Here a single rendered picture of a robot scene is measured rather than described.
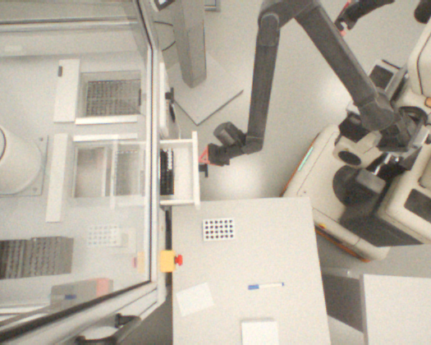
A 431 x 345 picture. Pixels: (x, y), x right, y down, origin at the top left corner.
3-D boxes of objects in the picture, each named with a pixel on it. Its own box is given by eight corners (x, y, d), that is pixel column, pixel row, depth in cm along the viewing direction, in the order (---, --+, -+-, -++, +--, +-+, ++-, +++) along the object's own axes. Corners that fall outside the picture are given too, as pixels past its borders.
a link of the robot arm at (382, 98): (404, 123, 79) (400, 112, 82) (389, 96, 74) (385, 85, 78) (369, 138, 84) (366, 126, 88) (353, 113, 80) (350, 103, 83)
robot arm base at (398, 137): (408, 152, 80) (425, 119, 83) (396, 133, 77) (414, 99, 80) (378, 151, 88) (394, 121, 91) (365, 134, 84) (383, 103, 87)
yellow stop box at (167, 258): (177, 250, 109) (175, 249, 102) (177, 270, 107) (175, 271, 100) (163, 250, 109) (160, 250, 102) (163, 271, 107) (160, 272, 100)
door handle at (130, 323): (144, 310, 56) (112, 336, 38) (144, 325, 55) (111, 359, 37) (119, 311, 56) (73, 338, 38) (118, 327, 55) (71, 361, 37)
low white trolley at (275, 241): (273, 218, 196) (309, 195, 123) (285, 320, 179) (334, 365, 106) (187, 223, 195) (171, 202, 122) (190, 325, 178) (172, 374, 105)
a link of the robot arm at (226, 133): (261, 149, 93) (263, 133, 99) (240, 126, 88) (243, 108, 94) (231, 163, 100) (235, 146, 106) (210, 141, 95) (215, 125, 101)
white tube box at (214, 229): (233, 218, 120) (233, 218, 116) (235, 240, 118) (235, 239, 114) (203, 220, 120) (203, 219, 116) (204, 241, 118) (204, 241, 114)
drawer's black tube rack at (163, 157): (174, 154, 120) (171, 148, 114) (175, 195, 115) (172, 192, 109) (120, 156, 120) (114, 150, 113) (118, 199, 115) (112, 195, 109)
